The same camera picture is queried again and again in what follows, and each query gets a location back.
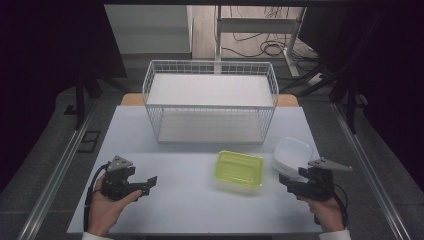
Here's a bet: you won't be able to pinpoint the metal floor rail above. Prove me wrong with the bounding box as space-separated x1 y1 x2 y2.
329 101 413 240
16 99 98 240

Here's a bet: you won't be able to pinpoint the person's right hand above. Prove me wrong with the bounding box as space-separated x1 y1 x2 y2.
298 195 346 233

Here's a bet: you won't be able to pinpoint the green lid food container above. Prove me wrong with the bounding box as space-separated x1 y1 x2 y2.
214 150 265 196

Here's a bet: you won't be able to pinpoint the white food container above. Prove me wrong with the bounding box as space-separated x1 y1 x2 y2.
271 136 314 183

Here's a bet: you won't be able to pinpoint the white metal desk frame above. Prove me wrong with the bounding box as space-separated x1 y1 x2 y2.
214 5 309 78

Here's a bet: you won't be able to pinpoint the black floor cables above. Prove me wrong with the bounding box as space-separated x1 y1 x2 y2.
221 6 321 73

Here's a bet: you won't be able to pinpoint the black metal stand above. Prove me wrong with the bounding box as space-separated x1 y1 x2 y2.
74 59 131 131
279 63 368 134

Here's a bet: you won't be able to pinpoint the black floor socket frame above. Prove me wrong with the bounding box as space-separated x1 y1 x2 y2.
77 130 102 154

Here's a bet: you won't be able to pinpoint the white cabinet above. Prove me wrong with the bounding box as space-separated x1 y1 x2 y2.
104 4 194 56

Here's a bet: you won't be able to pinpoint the white wire shelf rack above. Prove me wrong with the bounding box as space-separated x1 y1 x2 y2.
142 59 280 145

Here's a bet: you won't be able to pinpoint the white power strip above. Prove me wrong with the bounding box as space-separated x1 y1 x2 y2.
306 72 326 86

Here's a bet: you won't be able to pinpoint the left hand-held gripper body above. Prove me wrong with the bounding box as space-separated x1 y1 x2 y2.
99 155 143 202

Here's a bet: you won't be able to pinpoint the person's left hand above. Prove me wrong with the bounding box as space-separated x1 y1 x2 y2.
87 176 143 238

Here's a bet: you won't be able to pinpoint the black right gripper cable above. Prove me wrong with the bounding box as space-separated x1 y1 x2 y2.
313 183 350 228

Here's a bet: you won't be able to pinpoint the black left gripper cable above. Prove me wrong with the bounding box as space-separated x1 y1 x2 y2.
83 163 109 233

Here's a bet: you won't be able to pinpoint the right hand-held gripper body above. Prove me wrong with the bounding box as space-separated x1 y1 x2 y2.
293 157 353 202

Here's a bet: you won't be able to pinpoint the wooden table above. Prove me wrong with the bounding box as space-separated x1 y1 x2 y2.
119 93 300 108

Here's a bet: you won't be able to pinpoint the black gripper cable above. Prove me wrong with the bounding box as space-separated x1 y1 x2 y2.
83 163 109 233
313 183 350 228

